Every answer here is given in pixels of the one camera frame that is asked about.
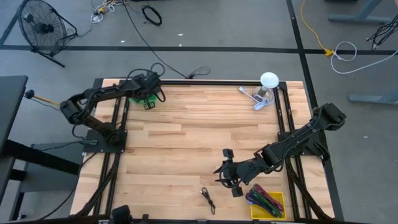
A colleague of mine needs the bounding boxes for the white lamp cable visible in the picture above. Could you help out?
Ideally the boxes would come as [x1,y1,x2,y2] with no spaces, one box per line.
[238,86,275,111]

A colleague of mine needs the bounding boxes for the black floor fan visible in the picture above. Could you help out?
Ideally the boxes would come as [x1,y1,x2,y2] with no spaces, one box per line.
[17,0,78,68]

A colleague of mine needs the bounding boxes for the white floor cable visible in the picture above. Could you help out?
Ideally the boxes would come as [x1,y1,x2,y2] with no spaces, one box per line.
[330,40,398,75]

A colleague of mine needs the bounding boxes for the black box-shaped device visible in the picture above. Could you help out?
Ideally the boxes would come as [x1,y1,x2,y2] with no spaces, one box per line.
[111,204,133,224]

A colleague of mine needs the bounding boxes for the long black floor cable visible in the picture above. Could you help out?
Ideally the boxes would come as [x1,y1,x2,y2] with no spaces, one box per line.
[122,0,211,80]

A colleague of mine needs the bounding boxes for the green plastic basket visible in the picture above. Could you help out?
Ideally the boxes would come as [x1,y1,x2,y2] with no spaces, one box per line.
[129,94,159,108]

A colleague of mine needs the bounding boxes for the black coiled floor cable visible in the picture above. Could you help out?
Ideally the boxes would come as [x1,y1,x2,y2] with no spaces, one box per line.
[141,4,163,26]

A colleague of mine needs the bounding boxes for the white and yellow cord tangle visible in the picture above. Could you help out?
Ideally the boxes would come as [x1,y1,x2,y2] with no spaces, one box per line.
[93,0,125,15]

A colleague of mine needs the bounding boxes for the pink braided USB cable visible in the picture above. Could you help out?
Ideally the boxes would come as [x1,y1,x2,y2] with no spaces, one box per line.
[252,183,285,212]

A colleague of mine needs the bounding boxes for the green braided USB cable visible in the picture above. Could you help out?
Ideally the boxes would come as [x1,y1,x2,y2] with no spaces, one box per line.
[248,186,282,215]
[247,189,280,217]

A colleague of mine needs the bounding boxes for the white round-headed lamp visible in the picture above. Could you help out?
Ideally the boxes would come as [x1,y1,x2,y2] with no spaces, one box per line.
[252,72,280,106]

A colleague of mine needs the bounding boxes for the black desk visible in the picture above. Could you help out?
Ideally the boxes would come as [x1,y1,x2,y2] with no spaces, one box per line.
[0,74,81,222]

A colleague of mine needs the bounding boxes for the grey desk leg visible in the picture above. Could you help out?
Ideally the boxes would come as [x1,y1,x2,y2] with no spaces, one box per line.
[328,0,393,24]

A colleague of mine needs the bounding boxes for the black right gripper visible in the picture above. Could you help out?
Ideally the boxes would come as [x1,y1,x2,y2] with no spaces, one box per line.
[213,148,269,198]

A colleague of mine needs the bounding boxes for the yellow plastic basket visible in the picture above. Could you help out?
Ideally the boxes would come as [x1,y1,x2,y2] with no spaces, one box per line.
[249,191,287,221]

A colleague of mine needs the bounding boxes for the yellow stick with black knob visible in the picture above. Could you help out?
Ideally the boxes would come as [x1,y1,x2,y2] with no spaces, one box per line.
[24,89,60,106]

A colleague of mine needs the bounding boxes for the black power cable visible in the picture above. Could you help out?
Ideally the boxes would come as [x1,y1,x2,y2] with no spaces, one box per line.
[40,139,99,152]

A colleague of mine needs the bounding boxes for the thick black USB cable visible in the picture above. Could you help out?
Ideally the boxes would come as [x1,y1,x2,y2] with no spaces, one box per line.
[200,186,216,215]

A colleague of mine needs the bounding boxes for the yellow extension cord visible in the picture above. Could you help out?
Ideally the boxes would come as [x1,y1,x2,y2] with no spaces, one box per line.
[300,0,336,58]

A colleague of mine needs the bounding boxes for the black cable bunch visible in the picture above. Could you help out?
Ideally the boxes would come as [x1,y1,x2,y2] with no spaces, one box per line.
[366,14,398,51]

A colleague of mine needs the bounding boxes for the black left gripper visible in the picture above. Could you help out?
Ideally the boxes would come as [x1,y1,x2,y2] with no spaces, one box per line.
[132,73,163,110]

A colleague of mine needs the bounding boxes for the black aluminium table frame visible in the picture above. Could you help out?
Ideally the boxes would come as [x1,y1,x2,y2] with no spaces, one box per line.
[70,77,345,224]

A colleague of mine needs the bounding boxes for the purple braided USB cable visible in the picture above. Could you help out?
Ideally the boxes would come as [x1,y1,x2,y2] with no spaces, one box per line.
[244,192,276,218]

